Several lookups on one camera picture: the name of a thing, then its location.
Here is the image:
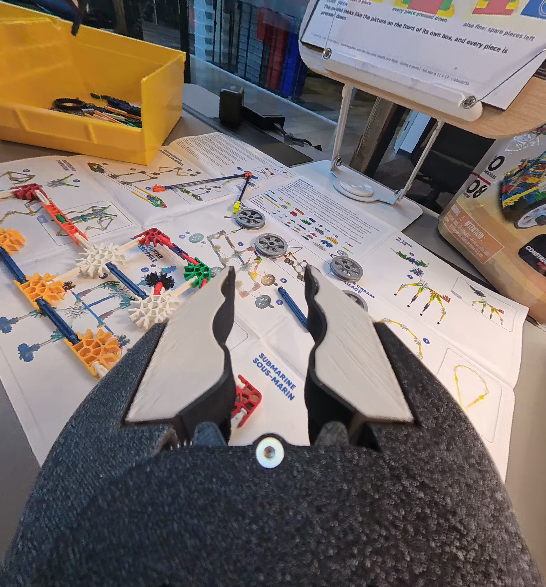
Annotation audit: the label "white document stand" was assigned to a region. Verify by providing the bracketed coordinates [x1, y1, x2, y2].
[287, 0, 546, 230]

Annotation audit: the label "red plastic connector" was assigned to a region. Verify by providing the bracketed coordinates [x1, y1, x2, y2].
[232, 375, 262, 427]

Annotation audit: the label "yellow plastic parts bin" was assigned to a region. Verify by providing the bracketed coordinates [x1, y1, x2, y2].
[0, 0, 186, 166]

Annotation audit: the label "black power adapter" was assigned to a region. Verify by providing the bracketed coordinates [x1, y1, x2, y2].
[220, 86, 246, 129]

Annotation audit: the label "black power brick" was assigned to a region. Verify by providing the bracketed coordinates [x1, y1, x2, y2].
[244, 103, 287, 129]

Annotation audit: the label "printed paper on stand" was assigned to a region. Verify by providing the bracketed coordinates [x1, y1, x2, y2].
[301, 0, 546, 111]

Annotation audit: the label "brown construction set bag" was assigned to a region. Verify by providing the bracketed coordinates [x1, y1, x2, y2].
[438, 110, 546, 322]

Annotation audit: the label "large fold-out instruction sheet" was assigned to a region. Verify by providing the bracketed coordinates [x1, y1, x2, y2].
[0, 133, 530, 482]

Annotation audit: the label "colourful rod and connector model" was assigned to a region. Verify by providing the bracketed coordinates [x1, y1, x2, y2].
[0, 184, 211, 378]

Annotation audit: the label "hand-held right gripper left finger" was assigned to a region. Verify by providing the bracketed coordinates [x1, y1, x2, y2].
[124, 266, 237, 443]

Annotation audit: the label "blue rods with small connectors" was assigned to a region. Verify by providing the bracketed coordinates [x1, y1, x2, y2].
[151, 170, 255, 215]

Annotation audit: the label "short blue plastic rod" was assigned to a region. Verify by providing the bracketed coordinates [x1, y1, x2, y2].
[277, 286, 308, 331]

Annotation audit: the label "parts list instruction sheet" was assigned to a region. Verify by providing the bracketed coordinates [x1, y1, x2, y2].
[255, 175, 393, 262]

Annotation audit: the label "pile of colourful construction pieces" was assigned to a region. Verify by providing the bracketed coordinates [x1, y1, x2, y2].
[53, 92, 143, 129]

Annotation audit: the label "grey desk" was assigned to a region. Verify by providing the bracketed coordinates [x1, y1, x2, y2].
[0, 83, 546, 587]

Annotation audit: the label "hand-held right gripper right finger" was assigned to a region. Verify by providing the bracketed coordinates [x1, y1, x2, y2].
[304, 265, 415, 443]

